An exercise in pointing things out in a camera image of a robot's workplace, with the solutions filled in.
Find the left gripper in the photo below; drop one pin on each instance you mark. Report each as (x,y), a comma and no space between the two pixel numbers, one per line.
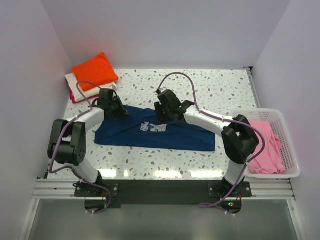
(121,106)

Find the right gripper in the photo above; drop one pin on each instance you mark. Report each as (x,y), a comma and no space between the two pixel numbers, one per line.
(158,106)

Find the blue mickey t-shirt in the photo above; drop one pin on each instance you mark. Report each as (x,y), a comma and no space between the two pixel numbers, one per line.
(140,128)

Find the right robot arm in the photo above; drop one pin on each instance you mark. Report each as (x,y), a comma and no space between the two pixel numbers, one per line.
(239,138)

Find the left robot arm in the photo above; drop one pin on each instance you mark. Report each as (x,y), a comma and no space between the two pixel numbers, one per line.
(67,146)

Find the orange folded t-shirt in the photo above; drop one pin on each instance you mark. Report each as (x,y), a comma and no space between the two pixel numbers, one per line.
(98,70)

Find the red folded t-shirt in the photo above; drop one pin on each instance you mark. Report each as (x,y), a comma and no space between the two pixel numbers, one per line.
(71,97)

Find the white folded t-shirt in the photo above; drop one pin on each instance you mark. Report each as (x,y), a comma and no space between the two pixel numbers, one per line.
(92,93)

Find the pink t-shirt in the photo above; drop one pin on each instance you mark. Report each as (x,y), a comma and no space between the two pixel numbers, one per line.
(269,162)

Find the white plastic basket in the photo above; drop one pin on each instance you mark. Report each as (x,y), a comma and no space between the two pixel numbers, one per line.
(278,125)

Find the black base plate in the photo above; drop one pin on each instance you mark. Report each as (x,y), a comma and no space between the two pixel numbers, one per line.
(113,194)

